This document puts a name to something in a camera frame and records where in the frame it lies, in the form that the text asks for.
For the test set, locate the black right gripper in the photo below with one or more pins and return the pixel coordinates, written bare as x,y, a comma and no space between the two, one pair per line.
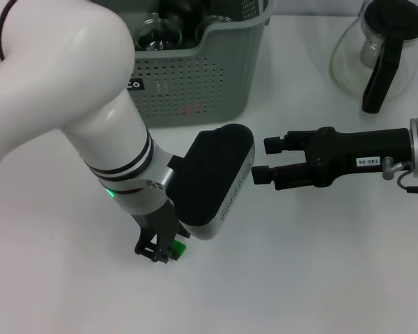
352,153

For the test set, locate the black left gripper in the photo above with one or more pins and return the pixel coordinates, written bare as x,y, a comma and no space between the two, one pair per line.
160,226

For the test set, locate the grey-green perforated storage bin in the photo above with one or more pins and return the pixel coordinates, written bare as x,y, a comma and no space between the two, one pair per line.
212,69

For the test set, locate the green toy brick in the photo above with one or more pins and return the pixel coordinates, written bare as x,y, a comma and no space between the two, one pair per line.
180,248

